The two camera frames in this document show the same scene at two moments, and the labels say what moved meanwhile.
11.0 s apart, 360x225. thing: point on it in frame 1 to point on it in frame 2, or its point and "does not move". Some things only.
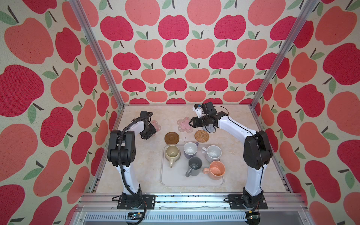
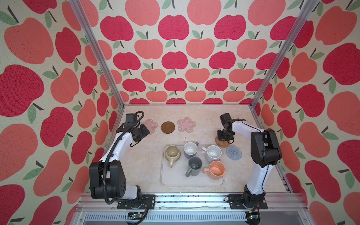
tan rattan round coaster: [201, 136] to [222, 143]
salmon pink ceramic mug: [216, 170] does not move
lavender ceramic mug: [190, 149] does not move
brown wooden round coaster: [171, 138] to [168, 127]
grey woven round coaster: [210, 128] to [234, 153]
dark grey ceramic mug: [195, 164] does not move
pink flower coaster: [184, 125] does not move
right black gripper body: [201, 121] to [223, 136]
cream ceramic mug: [172, 153] does not move
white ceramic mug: [213, 153] does not move
